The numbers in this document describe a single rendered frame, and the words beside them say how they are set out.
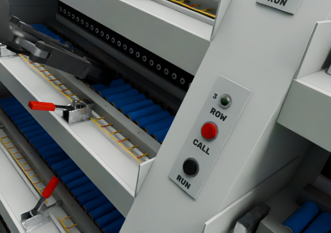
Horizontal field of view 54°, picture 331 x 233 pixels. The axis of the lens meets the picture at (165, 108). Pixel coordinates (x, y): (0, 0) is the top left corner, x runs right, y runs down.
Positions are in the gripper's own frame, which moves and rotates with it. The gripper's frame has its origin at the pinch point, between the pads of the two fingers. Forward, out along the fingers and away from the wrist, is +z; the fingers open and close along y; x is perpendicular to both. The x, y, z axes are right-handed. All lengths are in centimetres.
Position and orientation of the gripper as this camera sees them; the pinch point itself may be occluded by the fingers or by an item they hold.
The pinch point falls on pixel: (90, 67)
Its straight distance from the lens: 55.6
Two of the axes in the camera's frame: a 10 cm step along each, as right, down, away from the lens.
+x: -5.0, 8.6, 1.1
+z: 5.5, 2.2, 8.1
